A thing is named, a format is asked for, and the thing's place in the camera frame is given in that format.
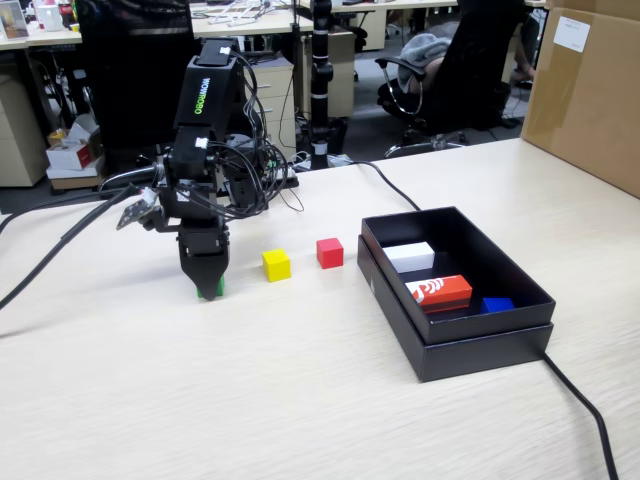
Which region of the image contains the thin black wire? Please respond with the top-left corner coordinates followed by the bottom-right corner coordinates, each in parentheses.
top-left (277, 174), bottom-right (306, 214)

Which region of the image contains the green wooden cube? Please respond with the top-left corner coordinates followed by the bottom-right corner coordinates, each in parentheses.
top-left (195, 276), bottom-right (227, 301)

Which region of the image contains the black cardboard box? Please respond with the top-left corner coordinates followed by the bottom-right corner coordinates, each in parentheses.
top-left (360, 205), bottom-right (557, 345)

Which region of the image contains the blue wooden cube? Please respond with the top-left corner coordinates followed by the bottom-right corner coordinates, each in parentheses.
top-left (480, 296), bottom-right (516, 316)

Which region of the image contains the thick black camera cable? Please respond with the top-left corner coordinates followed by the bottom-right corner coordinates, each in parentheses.
top-left (0, 185), bottom-right (146, 311)

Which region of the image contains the black vertical pole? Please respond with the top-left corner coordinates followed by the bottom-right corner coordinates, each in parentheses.
top-left (308, 0), bottom-right (335, 170)

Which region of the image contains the black open box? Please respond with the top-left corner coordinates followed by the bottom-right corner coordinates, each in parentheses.
top-left (356, 234), bottom-right (555, 384)

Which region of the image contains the large brown cardboard box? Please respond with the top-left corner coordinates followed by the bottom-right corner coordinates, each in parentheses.
top-left (519, 0), bottom-right (640, 199)

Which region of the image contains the light wooden office desk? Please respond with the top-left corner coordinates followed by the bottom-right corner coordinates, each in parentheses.
top-left (192, 7), bottom-right (316, 39)
top-left (0, 22), bottom-right (84, 54)

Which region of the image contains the white rectangular block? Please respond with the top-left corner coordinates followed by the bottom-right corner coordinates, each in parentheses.
top-left (382, 241), bottom-right (436, 274)

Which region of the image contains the grey cloth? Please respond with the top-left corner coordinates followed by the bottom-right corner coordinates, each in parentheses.
top-left (399, 30), bottom-right (454, 95)

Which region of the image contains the black power cable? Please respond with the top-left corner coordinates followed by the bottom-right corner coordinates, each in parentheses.
top-left (344, 160), bottom-right (621, 480)

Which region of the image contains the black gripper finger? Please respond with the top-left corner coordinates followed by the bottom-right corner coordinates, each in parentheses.
top-left (179, 252), bottom-right (231, 302)

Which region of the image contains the small wrist camera board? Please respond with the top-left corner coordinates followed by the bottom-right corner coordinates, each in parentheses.
top-left (116, 197), bottom-right (162, 232)

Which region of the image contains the red wooden cube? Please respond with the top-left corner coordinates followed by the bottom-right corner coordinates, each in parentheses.
top-left (315, 237), bottom-right (345, 270)

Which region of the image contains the photo frame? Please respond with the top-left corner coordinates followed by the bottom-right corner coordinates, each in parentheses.
top-left (0, 0), bottom-right (30, 40)

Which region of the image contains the white laptop stand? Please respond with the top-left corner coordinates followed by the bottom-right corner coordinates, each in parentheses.
top-left (205, 0), bottom-right (269, 27)

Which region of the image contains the orange box white print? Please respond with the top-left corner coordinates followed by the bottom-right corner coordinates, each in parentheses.
top-left (404, 273), bottom-right (474, 315)

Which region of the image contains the tall-back black office chair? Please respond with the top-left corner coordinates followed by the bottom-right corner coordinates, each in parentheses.
top-left (74, 0), bottom-right (201, 194)

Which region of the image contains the yellow wooden cube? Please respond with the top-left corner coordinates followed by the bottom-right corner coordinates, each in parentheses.
top-left (261, 248), bottom-right (292, 283)

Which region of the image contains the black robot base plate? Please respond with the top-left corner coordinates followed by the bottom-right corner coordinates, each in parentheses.
top-left (259, 172), bottom-right (301, 191)

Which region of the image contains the white red carton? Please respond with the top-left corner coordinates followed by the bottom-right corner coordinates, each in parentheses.
top-left (45, 113), bottom-right (104, 174)

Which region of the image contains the beige drawer cabinet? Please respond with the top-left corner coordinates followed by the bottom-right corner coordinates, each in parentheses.
top-left (247, 57), bottom-right (297, 151)
top-left (0, 74), bottom-right (50, 189)
top-left (327, 30), bottom-right (357, 119)

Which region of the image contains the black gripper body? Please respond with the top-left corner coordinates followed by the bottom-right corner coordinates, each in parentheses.
top-left (157, 182), bottom-right (232, 259)

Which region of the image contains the black chrome-armed office chair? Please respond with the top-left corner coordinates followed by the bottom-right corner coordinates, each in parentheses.
top-left (374, 0), bottom-right (534, 159)

